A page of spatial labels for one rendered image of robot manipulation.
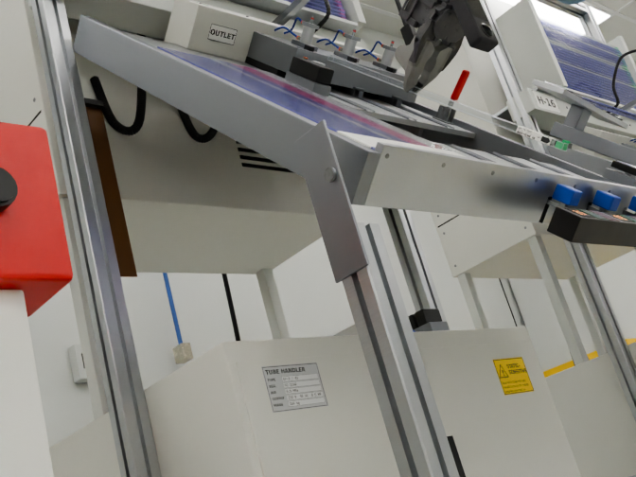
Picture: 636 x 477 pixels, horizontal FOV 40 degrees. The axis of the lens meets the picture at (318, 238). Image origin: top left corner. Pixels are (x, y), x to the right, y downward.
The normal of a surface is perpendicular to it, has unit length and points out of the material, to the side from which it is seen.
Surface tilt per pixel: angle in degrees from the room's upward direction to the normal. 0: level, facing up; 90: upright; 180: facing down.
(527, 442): 90
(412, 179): 138
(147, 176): 90
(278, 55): 90
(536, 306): 90
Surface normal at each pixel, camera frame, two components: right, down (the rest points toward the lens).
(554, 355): -0.73, -0.04
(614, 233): 0.62, 0.39
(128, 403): 0.64, -0.42
